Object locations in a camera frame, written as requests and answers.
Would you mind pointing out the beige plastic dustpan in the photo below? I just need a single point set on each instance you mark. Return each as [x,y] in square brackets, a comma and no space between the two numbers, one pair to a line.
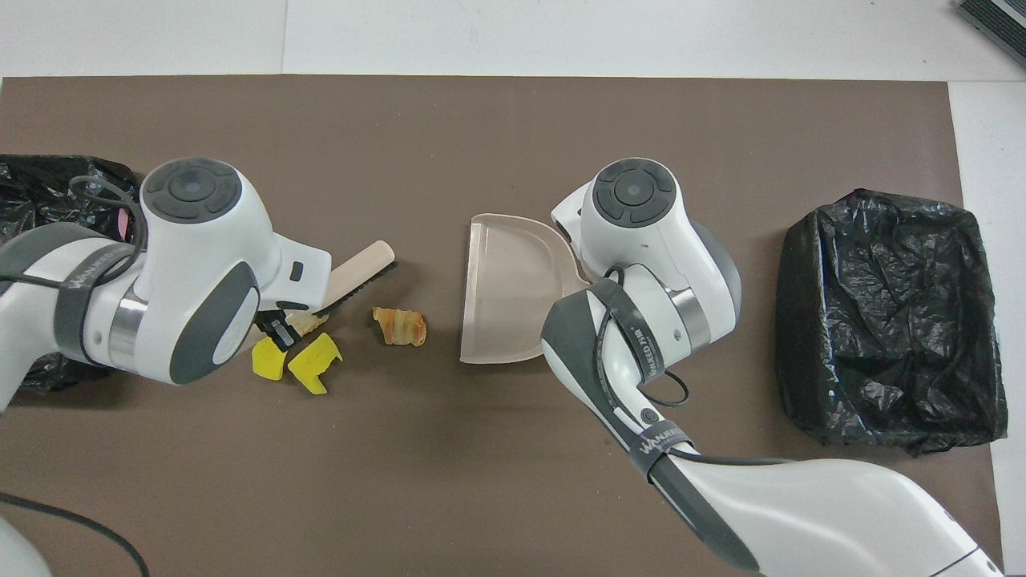
[505,288]

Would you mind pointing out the black bag lined bin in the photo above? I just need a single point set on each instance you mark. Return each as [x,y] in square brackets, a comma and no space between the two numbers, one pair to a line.
[890,320]

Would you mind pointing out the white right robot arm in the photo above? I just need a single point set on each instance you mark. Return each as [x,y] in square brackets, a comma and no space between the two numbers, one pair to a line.
[641,240]

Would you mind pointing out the dark grey ribbed panel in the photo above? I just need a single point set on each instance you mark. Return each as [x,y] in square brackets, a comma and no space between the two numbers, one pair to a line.
[998,20]

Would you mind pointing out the beige hand brush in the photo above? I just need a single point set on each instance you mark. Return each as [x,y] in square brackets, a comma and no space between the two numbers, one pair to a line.
[365,268]

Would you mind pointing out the black bag bin pink spot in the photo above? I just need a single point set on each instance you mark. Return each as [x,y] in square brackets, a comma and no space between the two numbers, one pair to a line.
[32,192]

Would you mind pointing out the brown table mat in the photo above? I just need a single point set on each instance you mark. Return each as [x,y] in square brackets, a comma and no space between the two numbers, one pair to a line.
[481,481]

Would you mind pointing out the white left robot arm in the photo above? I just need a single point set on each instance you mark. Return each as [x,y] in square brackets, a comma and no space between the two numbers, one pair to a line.
[200,240]

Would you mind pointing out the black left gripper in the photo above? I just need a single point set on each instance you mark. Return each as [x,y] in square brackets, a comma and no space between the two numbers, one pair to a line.
[266,322]

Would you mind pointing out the orange striped croissant toy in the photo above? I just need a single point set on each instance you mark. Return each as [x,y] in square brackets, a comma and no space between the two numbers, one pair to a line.
[399,327]

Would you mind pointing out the yellow sponge piece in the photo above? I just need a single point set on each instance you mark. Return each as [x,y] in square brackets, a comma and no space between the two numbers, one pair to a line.
[314,365]
[268,361]

